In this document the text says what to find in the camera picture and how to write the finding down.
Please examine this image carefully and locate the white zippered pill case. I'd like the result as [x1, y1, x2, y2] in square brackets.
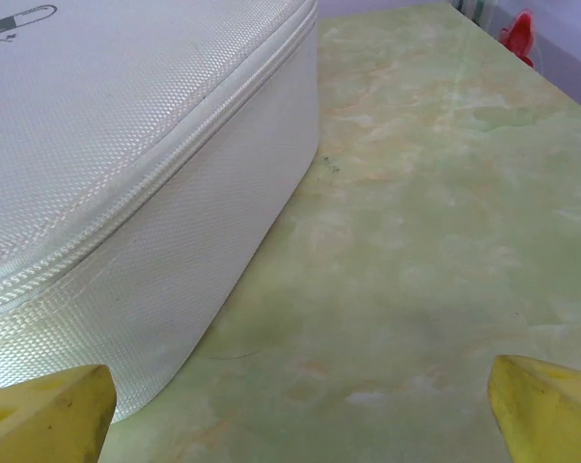
[0, 0, 319, 426]

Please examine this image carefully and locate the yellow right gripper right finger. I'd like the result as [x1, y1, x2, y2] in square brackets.
[486, 353, 581, 463]

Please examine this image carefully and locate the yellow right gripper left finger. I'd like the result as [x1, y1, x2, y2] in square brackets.
[0, 364, 118, 463]

